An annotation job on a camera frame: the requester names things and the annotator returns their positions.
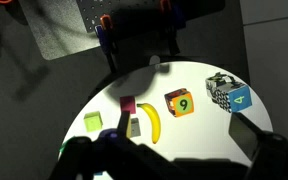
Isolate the dark purple clamp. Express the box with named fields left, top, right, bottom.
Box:
left=159, top=0, right=187, bottom=56

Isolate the gray textured mat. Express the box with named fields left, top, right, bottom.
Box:
left=18, top=0, right=100, bottom=62

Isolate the small green block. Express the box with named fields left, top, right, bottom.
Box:
left=58, top=135, right=76, bottom=157

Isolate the black white patterned cube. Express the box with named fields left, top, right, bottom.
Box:
left=205, top=72, right=242, bottom=98

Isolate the blue number four cube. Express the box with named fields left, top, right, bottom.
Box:
left=213, top=82, right=253, bottom=114

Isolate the yellow banana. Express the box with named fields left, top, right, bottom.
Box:
left=136, top=102, right=162, bottom=145

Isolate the small pink block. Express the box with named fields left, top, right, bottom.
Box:
left=119, top=95, right=137, bottom=115

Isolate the small gray block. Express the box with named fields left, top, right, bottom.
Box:
left=126, top=117, right=142, bottom=139

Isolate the purple clamp with orange tip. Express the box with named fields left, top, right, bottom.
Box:
left=94, top=13, right=119, bottom=74

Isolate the black perforated breadboard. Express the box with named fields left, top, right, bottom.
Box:
left=76, top=0, right=225, bottom=34

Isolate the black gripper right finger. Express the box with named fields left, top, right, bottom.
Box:
left=228, top=112, right=288, bottom=180

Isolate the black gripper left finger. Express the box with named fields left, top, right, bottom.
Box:
left=48, top=110, right=175, bottom=180

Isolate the small yellow-green block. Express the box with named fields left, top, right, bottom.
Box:
left=83, top=110, right=104, bottom=133

